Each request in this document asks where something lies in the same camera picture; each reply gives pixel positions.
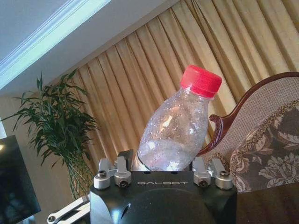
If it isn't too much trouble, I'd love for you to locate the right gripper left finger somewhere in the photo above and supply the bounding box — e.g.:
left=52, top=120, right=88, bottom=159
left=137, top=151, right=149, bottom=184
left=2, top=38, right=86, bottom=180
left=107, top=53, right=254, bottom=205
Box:
left=93, top=149, right=134, bottom=189

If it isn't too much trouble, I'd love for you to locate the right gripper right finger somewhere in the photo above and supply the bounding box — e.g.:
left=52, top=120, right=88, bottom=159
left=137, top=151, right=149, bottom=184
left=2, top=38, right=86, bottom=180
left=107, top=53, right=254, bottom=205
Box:
left=192, top=156, right=234, bottom=189

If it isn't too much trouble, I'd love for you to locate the golden pleated curtain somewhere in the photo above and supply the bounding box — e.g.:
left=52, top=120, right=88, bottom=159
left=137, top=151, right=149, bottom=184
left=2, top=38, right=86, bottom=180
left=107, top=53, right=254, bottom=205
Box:
left=67, top=0, right=299, bottom=172

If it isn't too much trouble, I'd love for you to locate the silver-barred finger of the left gripper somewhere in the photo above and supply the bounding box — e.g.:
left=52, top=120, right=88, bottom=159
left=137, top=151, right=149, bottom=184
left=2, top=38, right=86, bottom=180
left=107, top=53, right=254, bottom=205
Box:
left=47, top=195, right=91, bottom=224

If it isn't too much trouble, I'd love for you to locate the black flat screen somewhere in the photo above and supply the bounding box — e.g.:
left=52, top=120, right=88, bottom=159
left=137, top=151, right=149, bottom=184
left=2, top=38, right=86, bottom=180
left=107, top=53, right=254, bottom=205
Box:
left=0, top=134, right=42, bottom=224

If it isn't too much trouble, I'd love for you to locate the clear plastic bottle red cap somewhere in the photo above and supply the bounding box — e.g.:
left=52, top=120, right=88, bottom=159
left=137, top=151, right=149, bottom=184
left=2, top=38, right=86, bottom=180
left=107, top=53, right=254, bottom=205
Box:
left=136, top=64, right=223, bottom=172

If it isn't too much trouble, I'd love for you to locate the green leafy potted plant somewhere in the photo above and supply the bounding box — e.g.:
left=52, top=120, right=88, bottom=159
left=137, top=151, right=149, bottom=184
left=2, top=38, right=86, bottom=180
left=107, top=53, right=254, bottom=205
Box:
left=1, top=69, right=99, bottom=200

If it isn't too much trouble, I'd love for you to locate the beige sofa carved wooden frame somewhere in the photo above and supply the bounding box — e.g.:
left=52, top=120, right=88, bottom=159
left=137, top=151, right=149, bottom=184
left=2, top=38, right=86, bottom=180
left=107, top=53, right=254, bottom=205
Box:
left=197, top=71, right=299, bottom=194

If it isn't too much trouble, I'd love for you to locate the brown floral patterned cushion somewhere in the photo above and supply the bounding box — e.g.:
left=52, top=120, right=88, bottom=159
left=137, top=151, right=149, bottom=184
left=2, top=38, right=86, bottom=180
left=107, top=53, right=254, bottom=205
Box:
left=229, top=99, right=299, bottom=194

